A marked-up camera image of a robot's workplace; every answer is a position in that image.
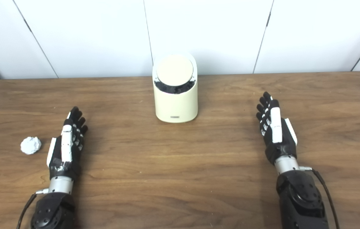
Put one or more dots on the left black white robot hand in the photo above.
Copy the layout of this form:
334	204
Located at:
67	146

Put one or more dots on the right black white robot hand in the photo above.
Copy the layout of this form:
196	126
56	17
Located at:
276	130

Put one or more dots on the white paper ball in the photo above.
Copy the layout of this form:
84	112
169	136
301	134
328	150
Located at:
31	145

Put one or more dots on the cream-colored trash bin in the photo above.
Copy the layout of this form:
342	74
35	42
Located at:
176	106

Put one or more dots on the round cream bin lid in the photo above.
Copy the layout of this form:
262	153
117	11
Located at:
174	70

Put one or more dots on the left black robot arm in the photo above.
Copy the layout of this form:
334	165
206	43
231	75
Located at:
54	210

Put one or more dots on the black bin liner bag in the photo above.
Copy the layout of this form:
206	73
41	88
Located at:
174	89

